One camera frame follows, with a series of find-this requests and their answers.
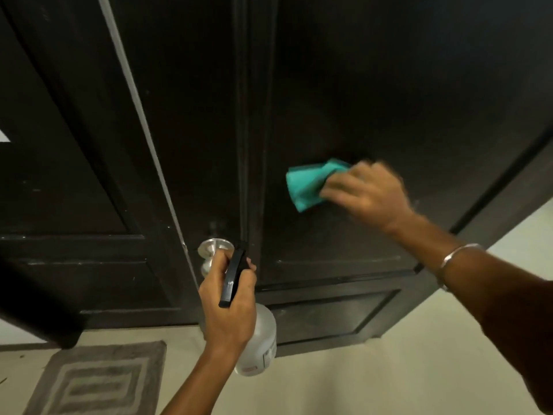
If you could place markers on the person's left hand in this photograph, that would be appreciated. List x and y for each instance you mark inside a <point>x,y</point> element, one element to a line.
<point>224,313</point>

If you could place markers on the teal cleaning cloth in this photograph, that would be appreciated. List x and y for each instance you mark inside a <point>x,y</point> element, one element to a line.
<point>309,185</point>

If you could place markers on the clear spray bottle black trigger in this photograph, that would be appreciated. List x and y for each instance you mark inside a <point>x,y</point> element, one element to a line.
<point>255,337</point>

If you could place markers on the person's right hand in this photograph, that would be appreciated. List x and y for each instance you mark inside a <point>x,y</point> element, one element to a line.
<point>373,196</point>

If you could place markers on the person's left forearm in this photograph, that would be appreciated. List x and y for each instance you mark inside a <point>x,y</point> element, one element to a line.
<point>196,382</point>

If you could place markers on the person's right fingers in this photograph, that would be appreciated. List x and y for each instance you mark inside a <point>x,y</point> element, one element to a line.
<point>345,185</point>

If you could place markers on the dark wooden door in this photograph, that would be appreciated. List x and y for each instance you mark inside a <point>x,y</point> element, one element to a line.
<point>328,138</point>

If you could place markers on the silver door knob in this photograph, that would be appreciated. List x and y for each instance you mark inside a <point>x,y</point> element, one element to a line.
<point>210,252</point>

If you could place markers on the dark wooden door frame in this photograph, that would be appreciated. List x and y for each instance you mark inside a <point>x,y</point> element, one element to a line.
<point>77,168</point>

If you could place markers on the person's left fingers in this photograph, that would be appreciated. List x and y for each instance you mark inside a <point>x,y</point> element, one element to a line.
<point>235,265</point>

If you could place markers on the grey patterned door mat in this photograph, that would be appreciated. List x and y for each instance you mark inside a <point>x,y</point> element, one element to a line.
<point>97,380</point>

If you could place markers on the person's right forearm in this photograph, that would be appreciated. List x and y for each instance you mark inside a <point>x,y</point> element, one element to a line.
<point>484,285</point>

